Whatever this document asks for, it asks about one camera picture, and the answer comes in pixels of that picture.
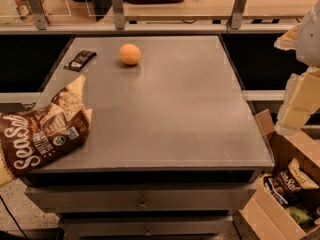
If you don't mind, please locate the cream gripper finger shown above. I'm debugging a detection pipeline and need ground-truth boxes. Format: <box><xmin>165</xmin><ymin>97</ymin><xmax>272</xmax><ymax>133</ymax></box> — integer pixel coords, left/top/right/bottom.
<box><xmin>275</xmin><ymin>67</ymin><xmax>320</xmax><ymax>136</ymax></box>
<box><xmin>274</xmin><ymin>24</ymin><xmax>300</xmax><ymax>51</ymax></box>

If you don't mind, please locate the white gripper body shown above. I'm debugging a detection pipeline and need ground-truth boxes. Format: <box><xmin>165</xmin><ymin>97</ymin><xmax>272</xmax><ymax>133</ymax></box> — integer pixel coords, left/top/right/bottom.
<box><xmin>296</xmin><ymin>0</ymin><xmax>320</xmax><ymax>67</ymax></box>

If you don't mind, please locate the orange fruit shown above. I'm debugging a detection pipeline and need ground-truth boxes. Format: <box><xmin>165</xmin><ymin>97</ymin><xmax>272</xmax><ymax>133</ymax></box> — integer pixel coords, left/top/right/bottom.
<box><xmin>119</xmin><ymin>44</ymin><xmax>141</xmax><ymax>65</ymax></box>

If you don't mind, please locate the chip bag in box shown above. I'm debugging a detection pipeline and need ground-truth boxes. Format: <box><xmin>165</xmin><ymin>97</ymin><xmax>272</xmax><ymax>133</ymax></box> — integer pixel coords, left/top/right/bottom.
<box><xmin>263</xmin><ymin>158</ymin><xmax>319</xmax><ymax>206</ymax></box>

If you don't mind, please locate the green snack bag in box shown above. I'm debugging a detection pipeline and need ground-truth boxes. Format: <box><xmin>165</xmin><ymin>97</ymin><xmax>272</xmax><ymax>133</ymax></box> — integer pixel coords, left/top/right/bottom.
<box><xmin>286</xmin><ymin>206</ymin><xmax>312</xmax><ymax>224</ymax></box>

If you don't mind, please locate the brown sea salt chip bag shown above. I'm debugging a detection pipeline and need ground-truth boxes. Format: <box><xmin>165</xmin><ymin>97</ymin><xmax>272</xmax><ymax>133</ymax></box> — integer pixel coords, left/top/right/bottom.
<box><xmin>0</xmin><ymin>76</ymin><xmax>92</xmax><ymax>186</ymax></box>

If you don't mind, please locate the cardboard box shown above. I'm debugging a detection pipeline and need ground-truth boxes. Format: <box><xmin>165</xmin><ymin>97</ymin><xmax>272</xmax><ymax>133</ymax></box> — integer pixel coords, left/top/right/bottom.
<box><xmin>240</xmin><ymin>110</ymin><xmax>320</xmax><ymax>240</ymax></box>

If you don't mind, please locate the grey metal drawer cabinet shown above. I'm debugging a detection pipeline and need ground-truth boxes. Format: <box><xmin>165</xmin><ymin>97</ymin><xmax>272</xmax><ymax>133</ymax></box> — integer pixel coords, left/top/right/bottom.
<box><xmin>25</xmin><ymin>36</ymin><xmax>274</xmax><ymax>240</ymax></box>

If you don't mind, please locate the black snack bar wrapper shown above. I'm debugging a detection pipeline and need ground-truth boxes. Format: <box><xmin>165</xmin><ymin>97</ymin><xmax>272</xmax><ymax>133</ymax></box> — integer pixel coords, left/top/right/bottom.
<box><xmin>64</xmin><ymin>50</ymin><xmax>97</xmax><ymax>72</ymax></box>

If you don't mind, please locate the right metal bracket post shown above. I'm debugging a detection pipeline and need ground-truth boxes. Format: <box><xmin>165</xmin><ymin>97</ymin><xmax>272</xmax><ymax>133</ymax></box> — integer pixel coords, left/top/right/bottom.
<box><xmin>229</xmin><ymin>0</ymin><xmax>247</xmax><ymax>29</ymax></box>

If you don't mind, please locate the metal bracket post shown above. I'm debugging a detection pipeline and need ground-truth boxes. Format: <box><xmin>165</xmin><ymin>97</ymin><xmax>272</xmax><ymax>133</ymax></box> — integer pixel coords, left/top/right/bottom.
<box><xmin>229</xmin><ymin>0</ymin><xmax>247</xmax><ymax>29</ymax></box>
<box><xmin>27</xmin><ymin>0</ymin><xmax>49</xmax><ymax>30</ymax></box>
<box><xmin>111</xmin><ymin>0</ymin><xmax>126</xmax><ymax>30</ymax></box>

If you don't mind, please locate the middle metal bracket post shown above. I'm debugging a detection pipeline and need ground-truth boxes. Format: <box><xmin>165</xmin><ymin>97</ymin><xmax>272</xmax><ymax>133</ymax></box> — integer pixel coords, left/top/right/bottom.
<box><xmin>111</xmin><ymin>0</ymin><xmax>126</xmax><ymax>30</ymax></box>

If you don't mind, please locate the left metal bracket post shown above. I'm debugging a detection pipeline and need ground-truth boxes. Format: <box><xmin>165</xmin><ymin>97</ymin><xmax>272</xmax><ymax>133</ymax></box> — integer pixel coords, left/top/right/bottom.
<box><xmin>27</xmin><ymin>0</ymin><xmax>49</xmax><ymax>30</ymax></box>

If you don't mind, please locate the black floor cable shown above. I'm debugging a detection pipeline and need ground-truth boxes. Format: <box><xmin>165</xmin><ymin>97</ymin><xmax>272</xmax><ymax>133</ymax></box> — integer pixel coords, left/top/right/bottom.
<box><xmin>0</xmin><ymin>194</ymin><xmax>30</xmax><ymax>240</ymax></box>

